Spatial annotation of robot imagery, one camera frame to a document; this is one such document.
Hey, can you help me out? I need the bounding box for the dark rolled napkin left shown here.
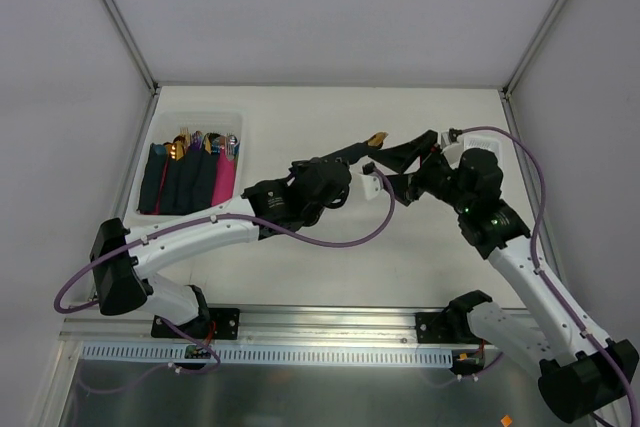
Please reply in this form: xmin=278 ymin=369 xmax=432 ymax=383
xmin=138 ymin=143 xmax=168 ymax=215

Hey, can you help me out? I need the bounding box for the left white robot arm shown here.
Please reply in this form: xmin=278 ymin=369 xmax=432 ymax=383
xmin=90 ymin=158 xmax=352 ymax=337

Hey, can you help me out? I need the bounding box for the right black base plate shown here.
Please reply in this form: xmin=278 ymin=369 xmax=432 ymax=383
xmin=414 ymin=311 xmax=456 ymax=344

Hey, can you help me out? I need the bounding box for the gold fork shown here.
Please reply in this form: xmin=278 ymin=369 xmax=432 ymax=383
xmin=176 ymin=127 xmax=191 ymax=158

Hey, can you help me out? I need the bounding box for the dark navy paper napkin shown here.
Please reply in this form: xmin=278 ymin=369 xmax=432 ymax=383
xmin=321 ymin=142 xmax=382 ymax=165

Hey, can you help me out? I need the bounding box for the gold spoon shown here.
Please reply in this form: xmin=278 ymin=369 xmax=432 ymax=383
xmin=366 ymin=132 xmax=388 ymax=149

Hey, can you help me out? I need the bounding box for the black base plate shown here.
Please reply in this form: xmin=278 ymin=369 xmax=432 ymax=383
xmin=150 ymin=307 xmax=241 ymax=340
xmin=414 ymin=311 xmax=456 ymax=344

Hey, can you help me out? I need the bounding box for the aluminium mounting rail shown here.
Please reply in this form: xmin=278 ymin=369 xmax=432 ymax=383
xmin=59 ymin=300 xmax=596 ymax=348

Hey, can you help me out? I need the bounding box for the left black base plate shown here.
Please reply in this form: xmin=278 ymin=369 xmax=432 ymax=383
xmin=150 ymin=307 xmax=241 ymax=340

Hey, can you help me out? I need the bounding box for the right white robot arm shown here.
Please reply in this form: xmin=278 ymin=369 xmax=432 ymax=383
xmin=369 ymin=131 xmax=639 ymax=425

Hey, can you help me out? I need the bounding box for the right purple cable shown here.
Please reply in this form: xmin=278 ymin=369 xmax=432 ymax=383
xmin=449 ymin=125 xmax=636 ymax=427

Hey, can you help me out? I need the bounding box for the black rolled napkin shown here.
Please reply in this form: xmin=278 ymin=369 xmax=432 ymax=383
xmin=170 ymin=149 xmax=219 ymax=215

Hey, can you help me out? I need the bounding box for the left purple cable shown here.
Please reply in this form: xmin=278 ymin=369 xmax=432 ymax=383
xmin=53 ymin=169 xmax=397 ymax=316

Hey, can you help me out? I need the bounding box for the purple cable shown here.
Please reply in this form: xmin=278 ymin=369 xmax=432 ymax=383
xmin=449 ymin=125 xmax=636 ymax=427
xmin=53 ymin=169 xmax=397 ymax=316

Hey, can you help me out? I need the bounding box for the white plastic basket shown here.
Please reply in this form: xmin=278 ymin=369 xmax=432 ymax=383
xmin=126 ymin=109 xmax=243 ymax=221

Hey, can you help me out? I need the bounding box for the pink rolled napkin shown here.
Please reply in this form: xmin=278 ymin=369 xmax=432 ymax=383
xmin=211 ymin=154 xmax=236 ymax=206

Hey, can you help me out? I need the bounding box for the silver fork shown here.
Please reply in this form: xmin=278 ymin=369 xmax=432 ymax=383
xmin=225 ymin=134 xmax=239 ymax=160

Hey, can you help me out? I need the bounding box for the small white perforated tray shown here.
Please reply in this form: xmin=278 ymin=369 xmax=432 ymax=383
xmin=463 ymin=134 xmax=502 ymax=159

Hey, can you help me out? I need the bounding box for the white slotted cable duct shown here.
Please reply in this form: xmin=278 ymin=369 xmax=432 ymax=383
xmin=80 ymin=342 xmax=454 ymax=369

